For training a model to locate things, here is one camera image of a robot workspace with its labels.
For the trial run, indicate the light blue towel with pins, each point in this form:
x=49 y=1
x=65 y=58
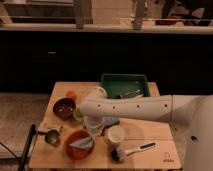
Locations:
x=84 y=143

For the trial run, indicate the red bowl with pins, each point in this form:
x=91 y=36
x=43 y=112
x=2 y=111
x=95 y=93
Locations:
x=77 y=153

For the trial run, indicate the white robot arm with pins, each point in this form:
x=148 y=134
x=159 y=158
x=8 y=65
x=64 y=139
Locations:
x=195 y=111

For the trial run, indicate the dark brown bowl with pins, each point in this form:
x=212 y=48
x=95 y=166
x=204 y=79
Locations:
x=64 y=108

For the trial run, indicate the green plastic bin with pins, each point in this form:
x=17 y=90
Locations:
x=116 y=84

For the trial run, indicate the metal utensil in bin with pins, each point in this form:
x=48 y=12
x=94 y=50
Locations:
x=131 y=94

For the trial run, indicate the orange small object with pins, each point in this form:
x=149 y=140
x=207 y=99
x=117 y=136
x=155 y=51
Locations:
x=72 y=95

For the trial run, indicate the green lime cup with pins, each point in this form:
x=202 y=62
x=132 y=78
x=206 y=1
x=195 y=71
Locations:
x=77 y=115

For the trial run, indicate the white cup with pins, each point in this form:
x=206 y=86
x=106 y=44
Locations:
x=115 y=135

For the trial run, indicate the black and white dish brush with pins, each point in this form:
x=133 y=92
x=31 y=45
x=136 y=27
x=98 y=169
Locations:
x=119 y=155

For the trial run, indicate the metal measuring cup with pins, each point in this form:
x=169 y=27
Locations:
x=51 y=135

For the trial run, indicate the black metal stand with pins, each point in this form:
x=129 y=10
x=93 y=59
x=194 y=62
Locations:
x=23 y=159

